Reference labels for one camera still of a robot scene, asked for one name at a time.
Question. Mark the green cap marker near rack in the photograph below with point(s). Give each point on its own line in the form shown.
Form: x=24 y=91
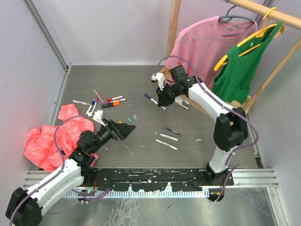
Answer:
x=183 y=100

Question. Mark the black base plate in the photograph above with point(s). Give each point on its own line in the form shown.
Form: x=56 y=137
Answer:
x=151 y=180

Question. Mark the cable duct rail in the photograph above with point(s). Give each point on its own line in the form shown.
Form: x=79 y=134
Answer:
x=158 y=194

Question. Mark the red crumpled plastic bag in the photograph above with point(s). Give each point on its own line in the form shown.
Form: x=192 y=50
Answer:
x=42 y=143

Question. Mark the yellow marker pen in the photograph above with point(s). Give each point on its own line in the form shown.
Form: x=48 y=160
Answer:
x=166 y=144

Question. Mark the teal marker pen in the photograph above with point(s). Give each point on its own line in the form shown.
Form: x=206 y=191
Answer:
x=169 y=137

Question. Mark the green tank top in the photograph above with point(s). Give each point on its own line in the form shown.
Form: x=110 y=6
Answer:
x=234 y=79

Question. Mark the yellow hanger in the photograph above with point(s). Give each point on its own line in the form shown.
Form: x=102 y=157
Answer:
x=258 y=34

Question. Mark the purple marker pen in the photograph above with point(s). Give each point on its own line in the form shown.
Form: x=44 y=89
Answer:
x=171 y=130

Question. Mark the magenta marker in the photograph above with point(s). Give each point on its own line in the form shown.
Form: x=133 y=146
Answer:
x=181 y=104

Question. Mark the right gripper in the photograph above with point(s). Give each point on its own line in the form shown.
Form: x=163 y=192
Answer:
x=162 y=100

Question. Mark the pink cap marker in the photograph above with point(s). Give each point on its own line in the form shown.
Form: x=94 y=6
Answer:
x=119 y=100

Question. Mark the orange black highlighter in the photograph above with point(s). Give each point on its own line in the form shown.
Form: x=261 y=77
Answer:
x=109 y=105

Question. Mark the light pink marker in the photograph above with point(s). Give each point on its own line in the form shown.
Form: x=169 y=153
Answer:
x=98 y=96

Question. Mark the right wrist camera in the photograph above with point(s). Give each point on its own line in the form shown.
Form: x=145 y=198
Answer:
x=158 y=78

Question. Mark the blue cap marker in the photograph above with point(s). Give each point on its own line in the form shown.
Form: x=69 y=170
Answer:
x=91 y=105

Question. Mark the white silver marker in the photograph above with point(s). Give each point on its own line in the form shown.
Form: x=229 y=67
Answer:
x=80 y=102

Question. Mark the red cap marker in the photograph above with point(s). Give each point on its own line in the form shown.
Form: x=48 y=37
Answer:
x=115 y=98

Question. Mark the purple cap white marker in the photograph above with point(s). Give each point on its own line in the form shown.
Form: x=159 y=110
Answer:
x=94 y=105

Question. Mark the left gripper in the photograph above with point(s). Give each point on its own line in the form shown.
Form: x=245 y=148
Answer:
x=116 y=130

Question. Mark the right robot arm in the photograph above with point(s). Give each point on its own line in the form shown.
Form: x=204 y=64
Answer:
x=230 y=130

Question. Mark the pink t-shirt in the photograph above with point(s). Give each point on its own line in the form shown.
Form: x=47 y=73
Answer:
x=204 y=43

